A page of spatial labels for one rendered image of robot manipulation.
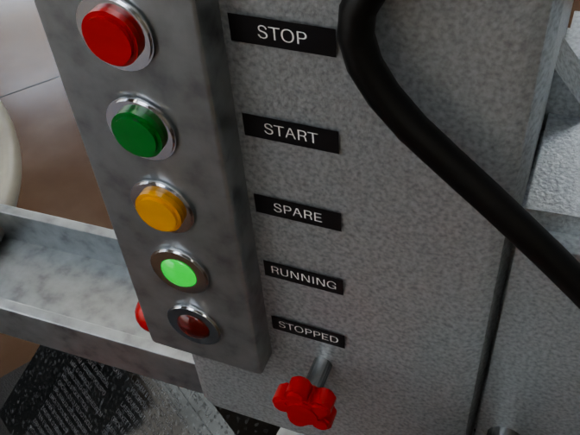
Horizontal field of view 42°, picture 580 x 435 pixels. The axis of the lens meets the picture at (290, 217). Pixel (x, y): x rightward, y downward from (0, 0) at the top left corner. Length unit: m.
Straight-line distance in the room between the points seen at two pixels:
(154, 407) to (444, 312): 0.68
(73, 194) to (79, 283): 1.71
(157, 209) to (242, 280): 0.06
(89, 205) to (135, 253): 2.03
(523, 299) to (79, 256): 0.55
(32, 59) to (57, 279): 2.42
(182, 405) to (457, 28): 0.78
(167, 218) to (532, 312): 0.19
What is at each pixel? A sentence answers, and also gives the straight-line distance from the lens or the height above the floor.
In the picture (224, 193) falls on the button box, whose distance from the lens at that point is 0.36.
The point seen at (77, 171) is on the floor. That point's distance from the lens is 2.60.
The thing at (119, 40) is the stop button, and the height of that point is 1.48.
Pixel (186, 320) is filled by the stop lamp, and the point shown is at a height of 1.28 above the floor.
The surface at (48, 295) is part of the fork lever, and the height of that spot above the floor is 1.05.
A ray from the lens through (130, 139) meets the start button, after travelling 0.36.
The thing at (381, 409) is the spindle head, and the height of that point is 1.21.
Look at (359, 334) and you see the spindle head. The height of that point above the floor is 1.29.
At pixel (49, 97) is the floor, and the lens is 2.96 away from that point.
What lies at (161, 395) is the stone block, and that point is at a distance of 1.02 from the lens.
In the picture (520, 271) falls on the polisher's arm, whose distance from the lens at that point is 0.38.
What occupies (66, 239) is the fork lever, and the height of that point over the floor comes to 1.07.
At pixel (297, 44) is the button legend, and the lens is 0.31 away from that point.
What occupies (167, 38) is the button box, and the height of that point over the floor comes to 1.48.
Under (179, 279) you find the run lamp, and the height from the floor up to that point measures 1.33.
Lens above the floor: 1.65
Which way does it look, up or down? 46 degrees down
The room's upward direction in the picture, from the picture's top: 6 degrees counter-clockwise
